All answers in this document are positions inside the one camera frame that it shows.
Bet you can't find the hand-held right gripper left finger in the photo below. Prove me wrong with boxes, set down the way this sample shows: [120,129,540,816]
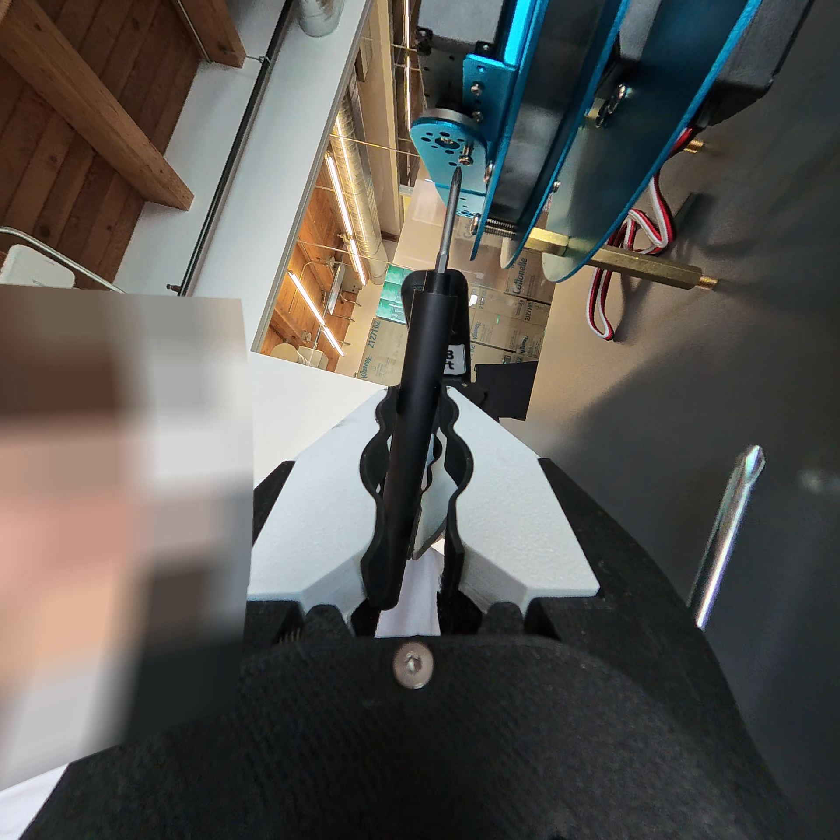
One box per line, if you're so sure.
[247,387,396,613]

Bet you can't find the long ceiling light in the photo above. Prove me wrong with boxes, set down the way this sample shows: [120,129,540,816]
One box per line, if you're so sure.
[287,271,347,357]
[323,153,370,287]

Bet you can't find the blue toy robot arm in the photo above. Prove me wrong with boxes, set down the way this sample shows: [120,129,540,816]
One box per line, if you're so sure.
[410,0,798,294]

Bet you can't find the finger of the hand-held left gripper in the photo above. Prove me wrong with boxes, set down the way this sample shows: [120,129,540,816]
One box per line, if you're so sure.
[410,440,455,562]

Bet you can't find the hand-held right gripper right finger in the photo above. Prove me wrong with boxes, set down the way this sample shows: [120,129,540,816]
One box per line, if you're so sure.
[438,385,602,632]

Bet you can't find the white ceiling fixture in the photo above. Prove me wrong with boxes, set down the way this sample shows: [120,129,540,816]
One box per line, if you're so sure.
[0,225,127,294]

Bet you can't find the person's white shirt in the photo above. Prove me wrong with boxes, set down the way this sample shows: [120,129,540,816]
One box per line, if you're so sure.
[0,551,442,840]

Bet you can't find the orange handled screwdriver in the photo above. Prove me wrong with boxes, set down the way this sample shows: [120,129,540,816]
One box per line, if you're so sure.
[686,445,767,632]

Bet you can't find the stack of cardboard boxes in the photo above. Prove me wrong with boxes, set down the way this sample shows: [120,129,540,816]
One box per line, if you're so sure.
[357,249,553,383]

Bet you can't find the black handled screwdriver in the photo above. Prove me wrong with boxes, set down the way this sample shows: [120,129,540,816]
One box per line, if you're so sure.
[379,167,471,613]

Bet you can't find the silver ventilation duct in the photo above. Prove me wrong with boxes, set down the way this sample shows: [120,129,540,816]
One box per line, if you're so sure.
[328,128,386,284]

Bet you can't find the red white servo wires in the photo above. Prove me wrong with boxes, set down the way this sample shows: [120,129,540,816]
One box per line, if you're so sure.
[581,177,678,343]

